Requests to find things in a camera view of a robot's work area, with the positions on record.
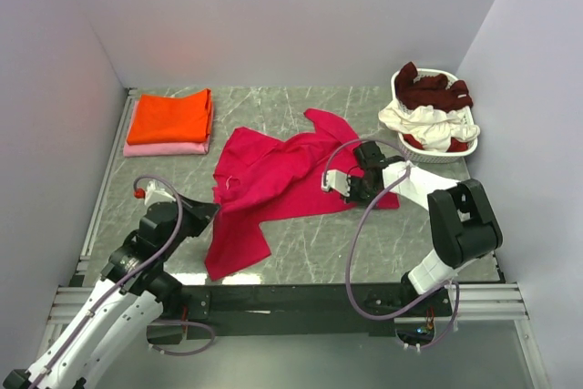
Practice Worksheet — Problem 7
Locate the crimson pink t shirt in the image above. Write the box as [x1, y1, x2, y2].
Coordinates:
[203, 107, 402, 281]

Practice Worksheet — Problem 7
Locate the white plastic laundry basket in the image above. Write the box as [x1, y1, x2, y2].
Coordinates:
[388, 67, 478, 164]

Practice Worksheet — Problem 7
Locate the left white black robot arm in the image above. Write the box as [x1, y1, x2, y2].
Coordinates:
[2, 187, 220, 388]

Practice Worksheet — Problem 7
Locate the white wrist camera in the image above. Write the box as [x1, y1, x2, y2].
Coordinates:
[134, 179, 175, 208]
[321, 169, 351, 197]

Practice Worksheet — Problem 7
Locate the aluminium frame rail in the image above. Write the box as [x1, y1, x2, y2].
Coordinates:
[25, 87, 532, 389]

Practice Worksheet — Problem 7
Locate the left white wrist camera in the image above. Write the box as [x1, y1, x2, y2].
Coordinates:
[134, 179, 175, 208]

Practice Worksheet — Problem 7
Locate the folded orange t shirt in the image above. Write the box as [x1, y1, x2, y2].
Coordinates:
[127, 88, 213, 146]

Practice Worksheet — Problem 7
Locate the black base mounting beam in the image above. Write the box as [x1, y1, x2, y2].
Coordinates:
[161, 282, 451, 338]

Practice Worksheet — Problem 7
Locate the red garment in basket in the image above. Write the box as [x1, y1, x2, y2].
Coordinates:
[403, 134, 468, 153]

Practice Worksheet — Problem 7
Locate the folded light pink t shirt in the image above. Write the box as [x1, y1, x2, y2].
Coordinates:
[122, 95, 214, 158]

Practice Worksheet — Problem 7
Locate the dark maroon garment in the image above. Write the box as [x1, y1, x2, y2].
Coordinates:
[394, 62, 474, 112]

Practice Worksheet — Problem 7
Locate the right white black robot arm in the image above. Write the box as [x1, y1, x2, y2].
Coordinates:
[322, 141, 503, 315]

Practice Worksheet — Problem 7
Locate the white crumpled garment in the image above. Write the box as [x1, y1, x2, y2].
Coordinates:
[378, 100, 481, 153]

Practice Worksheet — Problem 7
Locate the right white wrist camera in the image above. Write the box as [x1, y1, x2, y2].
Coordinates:
[321, 169, 351, 197]

